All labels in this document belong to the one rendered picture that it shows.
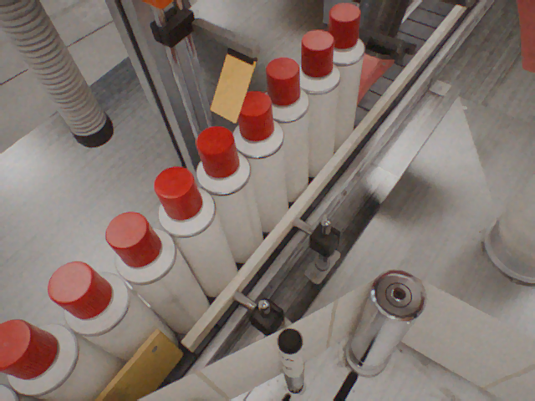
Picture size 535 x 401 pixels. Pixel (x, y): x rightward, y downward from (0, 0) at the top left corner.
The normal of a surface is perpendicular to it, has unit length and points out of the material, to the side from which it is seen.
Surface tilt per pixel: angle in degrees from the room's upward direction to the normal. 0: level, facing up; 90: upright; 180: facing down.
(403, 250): 0
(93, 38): 0
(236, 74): 49
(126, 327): 90
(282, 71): 3
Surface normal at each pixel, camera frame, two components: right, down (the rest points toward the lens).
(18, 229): -0.07, -0.53
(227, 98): -0.49, 0.18
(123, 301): 0.66, -0.37
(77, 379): 0.84, 0.43
